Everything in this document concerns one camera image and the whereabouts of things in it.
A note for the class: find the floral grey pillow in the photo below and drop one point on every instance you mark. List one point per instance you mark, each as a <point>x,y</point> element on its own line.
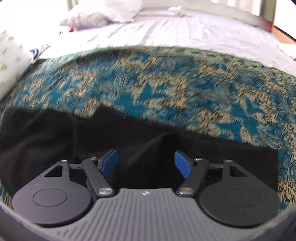
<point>84,20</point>

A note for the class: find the teal paisley bedspread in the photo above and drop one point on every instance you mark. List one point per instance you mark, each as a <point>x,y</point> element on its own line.
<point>204,91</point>

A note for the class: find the black pants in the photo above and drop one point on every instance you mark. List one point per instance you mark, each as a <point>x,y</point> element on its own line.
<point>32,140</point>

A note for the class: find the white pillow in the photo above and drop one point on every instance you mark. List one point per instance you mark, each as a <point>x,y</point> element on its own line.
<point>120,11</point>

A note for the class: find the leaf print white duvet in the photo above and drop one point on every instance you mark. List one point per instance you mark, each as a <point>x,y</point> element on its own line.
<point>15,59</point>

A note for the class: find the wooden bed frame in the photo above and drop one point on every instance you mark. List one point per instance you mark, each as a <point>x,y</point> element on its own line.
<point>281,35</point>

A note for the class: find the small rolled white cloth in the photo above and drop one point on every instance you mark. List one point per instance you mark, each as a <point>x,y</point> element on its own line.
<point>176,11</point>

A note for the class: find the white bed sheet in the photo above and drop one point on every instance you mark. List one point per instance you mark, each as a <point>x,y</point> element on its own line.
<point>195,30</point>

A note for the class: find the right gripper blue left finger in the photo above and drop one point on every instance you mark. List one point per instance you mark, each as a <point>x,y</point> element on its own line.
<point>98,172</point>

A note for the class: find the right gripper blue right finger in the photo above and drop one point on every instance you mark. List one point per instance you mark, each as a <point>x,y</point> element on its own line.
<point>193,171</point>

